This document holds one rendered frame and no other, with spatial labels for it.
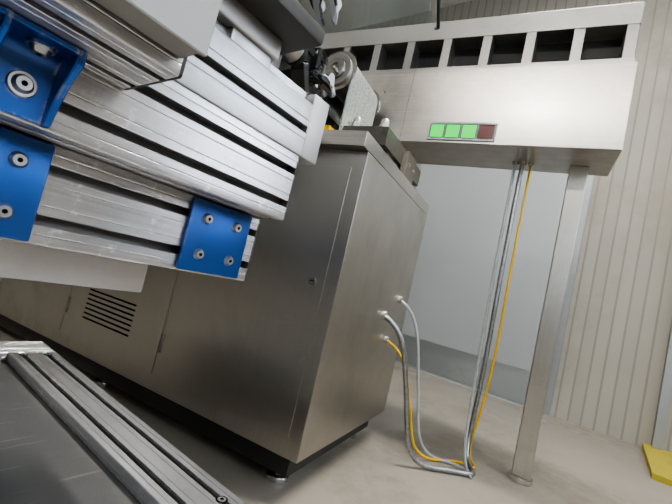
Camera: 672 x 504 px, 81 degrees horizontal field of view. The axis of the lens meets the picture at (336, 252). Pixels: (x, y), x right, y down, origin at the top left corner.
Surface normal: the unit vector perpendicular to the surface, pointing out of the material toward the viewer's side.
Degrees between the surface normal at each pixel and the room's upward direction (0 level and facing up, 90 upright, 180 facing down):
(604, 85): 90
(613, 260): 90
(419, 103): 90
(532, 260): 90
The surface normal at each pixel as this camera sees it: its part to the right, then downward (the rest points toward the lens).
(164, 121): 0.79, 0.14
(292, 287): -0.44, -0.17
